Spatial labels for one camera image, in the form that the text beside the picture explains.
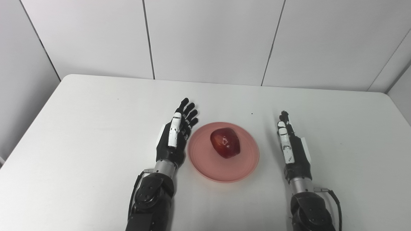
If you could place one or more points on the red apple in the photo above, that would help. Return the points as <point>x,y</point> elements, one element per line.
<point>224,142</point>

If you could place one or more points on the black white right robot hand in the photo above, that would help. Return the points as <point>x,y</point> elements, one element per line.
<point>300,160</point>

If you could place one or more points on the pink round plate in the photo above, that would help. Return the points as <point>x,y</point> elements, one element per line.
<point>205,163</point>

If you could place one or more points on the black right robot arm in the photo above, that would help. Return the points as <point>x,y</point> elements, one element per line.
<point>308,211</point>

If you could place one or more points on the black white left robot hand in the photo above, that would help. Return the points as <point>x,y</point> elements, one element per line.
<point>170,152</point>

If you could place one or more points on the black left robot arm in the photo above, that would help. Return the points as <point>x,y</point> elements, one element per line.
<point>151,199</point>

